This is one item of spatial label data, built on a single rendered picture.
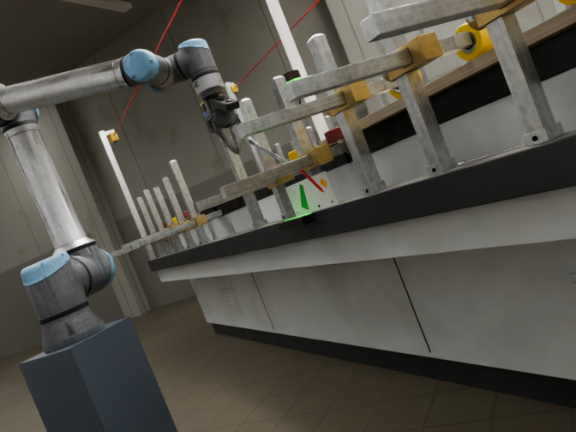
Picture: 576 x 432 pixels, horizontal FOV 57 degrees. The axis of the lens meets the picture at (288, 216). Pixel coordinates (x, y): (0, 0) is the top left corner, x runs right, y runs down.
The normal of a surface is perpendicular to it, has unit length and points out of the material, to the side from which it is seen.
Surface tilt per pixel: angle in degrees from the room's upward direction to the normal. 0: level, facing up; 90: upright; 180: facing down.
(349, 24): 90
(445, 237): 90
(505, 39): 90
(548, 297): 90
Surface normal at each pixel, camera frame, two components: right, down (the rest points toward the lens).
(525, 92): -0.82, 0.35
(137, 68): -0.10, 0.10
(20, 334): -0.43, 0.21
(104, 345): 0.83, -0.31
